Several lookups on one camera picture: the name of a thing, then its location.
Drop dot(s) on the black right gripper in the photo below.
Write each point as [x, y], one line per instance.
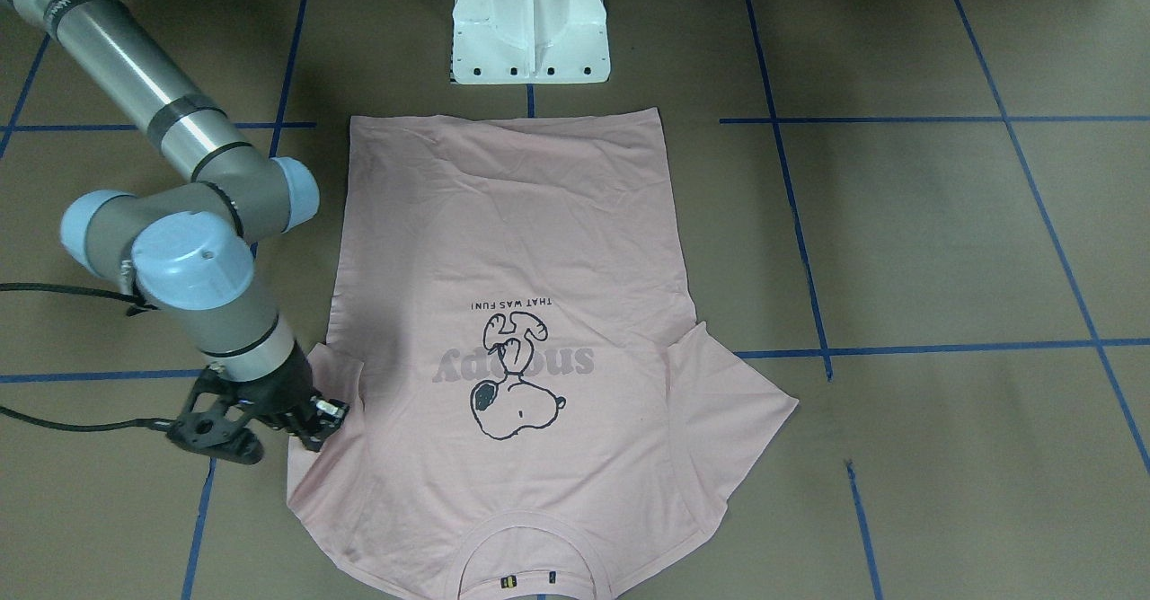
[278, 391]

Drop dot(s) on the pink Snoopy t-shirt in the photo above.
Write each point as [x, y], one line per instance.
[534, 408]

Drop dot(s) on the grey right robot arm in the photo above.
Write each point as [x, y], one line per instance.
[188, 251]

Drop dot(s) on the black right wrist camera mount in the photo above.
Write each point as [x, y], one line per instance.
[202, 426]

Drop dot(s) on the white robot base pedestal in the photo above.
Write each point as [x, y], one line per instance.
[497, 42]

